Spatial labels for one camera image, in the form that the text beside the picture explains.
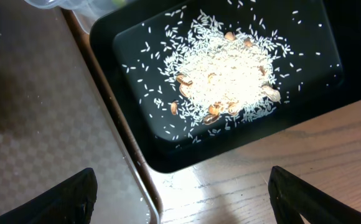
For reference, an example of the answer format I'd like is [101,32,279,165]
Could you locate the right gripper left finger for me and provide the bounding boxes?
[0,167,98,224]

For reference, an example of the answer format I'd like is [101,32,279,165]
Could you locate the clear plastic waste bin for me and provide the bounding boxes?
[25,0,134,34]

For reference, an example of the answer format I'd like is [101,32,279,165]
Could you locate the dark brown serving tray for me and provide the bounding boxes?
[0,1,159,223]

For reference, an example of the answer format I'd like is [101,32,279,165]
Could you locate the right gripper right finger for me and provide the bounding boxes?
[268,166,361,224]

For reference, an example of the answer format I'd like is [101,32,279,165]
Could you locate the rice food scraps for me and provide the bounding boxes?
[121,0,342,147]

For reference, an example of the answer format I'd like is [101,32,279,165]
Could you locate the black waste tray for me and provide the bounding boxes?
[90,0,361,173]

